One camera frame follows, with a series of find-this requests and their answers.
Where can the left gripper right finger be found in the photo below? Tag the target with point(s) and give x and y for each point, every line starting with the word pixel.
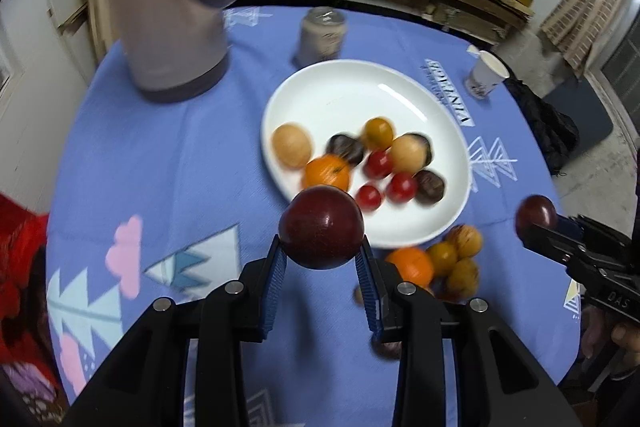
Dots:
pixel 498 381

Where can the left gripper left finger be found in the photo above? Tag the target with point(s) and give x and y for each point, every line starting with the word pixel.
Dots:
pixel 181 365

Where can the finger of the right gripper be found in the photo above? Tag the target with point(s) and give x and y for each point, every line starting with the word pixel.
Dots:
pixel 562 244
pixel 590 229

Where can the dark purple plum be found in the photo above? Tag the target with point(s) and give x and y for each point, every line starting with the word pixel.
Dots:
pixel 535 211

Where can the dark red plum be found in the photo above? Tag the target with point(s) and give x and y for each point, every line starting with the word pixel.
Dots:
pixel 322 228

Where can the large orange tangerine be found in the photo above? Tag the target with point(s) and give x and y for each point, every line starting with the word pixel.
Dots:
pixel 413 265

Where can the person's right hand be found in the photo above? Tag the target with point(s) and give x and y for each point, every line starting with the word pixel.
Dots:
pixel 597 331

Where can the tan striped fruit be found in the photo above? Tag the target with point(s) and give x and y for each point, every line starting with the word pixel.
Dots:
pixel 466 240

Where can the black bag on floor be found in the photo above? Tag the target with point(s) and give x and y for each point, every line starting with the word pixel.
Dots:
pixel 556 134

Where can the large tan pear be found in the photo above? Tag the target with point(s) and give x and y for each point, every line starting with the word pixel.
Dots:
pixel 463 281

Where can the yellow orange fruit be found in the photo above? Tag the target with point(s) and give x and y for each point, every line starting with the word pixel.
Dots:
pixel 444 256

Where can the dark brown mangosteen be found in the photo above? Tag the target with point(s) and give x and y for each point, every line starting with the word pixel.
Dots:
pixel 387 351

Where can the red fabric item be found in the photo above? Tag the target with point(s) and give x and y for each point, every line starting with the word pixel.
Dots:
pixel 22 235

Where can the dark mangosteen on plate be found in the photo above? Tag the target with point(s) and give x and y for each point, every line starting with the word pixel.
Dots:
pixel 430 187
pixel 347 147

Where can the small tan longan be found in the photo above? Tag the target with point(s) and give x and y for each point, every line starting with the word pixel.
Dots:
pixel 357 295

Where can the red cherry tomato on plate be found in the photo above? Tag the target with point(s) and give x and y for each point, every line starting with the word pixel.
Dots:
pixel 378 165
pixel 402 188

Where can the tan round pear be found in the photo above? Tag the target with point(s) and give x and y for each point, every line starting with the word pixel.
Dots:
pixel 410 153

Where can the white paper cup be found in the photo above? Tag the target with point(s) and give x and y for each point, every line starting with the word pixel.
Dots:
pixel 486 75

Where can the blue patterned tablecloth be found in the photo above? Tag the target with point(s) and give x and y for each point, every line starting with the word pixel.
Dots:
pixel 172 200

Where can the small red cherry tomato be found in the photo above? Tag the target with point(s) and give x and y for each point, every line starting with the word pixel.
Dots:
pixel 369 198

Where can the orange tangerine on plate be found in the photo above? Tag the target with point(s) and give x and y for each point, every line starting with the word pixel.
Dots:
pixel 329 170

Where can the white oval plate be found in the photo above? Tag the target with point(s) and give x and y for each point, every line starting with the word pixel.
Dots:
pixel 365 151

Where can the white drink can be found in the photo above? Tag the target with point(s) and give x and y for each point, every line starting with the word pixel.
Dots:
pixel 322 33

